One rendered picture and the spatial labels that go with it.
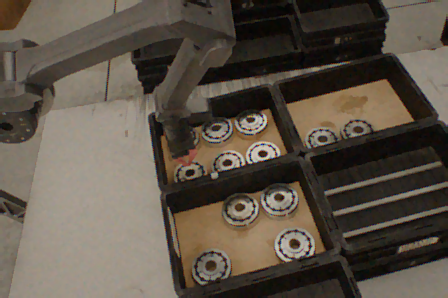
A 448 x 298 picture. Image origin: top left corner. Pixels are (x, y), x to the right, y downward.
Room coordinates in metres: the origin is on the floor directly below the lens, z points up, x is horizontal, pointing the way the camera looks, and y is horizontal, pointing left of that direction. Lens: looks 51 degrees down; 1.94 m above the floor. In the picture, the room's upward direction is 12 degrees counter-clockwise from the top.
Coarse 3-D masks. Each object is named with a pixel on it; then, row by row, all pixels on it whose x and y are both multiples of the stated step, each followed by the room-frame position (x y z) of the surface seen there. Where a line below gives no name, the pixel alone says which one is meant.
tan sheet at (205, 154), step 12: (276, 132) 0.92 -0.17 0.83; (204, 144) 0.93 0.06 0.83; (228, 144) 0.91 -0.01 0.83; (240, 144) 0.90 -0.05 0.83; (252, 144) 0.89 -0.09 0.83; (276, 144) 0.87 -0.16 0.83; (168, 156) 0.91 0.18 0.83; (204, 156) 0.88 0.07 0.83; (168, 168) 0.87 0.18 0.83; (168, 180) 0.82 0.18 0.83
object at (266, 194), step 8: (272, 184) 0.71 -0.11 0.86; (280, 184) 0.70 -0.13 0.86; (264, 192) 0.69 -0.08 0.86; (272, 192) 0.68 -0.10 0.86; (288, 192) 0.67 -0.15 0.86; (296, 192) 0.67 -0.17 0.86; (264, 200) 0.67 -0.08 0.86; (288, 200) 0.65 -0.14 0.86; (296, 200) 0.64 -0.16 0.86; (264, 208) 0.64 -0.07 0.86; (272, 208) 0.64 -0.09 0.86; (280, 208) 0.63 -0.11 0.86; (288, 208) 0.63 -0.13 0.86
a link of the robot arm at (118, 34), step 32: (160, 0) 0.59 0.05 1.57; (192, 0) 0.59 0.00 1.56; (224, 0) 0.62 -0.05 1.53; (96, 32) 0.61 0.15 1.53; (128, 32) 0.58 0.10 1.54; (160, 32) 0.57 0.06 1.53; (192, 32) 0.56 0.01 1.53; (224, 32) 0.56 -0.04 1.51; (32, 64) 0.63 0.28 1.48; (64, 64) 0.61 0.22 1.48; (0, 96) 0.61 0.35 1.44; (32, 96) 0.61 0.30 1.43
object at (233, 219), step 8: (240, 192) 0.70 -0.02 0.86; (232, 200) 0.68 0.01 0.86; (248, 200) 0.67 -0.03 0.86; (256, 200) 0.67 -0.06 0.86; (224, 208) 0.66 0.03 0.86; (256, 208) 0.64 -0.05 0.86; (224, 216) 0.64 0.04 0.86; (232, 216) 0.64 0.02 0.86; (240, 216) 0.63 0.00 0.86; (248, 216) 0.63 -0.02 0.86; (240, 224) 0.61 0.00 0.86
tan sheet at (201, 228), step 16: (256, 192) 0.71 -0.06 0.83; (208, 208) 0.70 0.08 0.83; (304, 208) 0.63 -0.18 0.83; (176, 224) 0.67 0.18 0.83; (192, 224) 0.66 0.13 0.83; (208, 224) 0.64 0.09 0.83; (224, 224) 0.63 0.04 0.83; (256, 224) 0.61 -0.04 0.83; (272, 224) 0.60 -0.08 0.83; (288, 224) 0.59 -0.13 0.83; (304, 224) 0.58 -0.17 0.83; (192, 240) 0.61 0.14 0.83; (208, 240) 0.60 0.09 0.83; (224, 240) 0.59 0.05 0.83; (240, 240) 0.58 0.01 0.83; (256, 240) 0.57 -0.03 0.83; (272, 240) 0.56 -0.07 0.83; (320, 240) 0.53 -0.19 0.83; (192, 256) 0.56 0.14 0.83; (240, 256) 0.53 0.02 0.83; (256, 256) 0.52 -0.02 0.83; (272, 256) 0.51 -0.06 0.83; (240, 272) 0.49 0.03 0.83
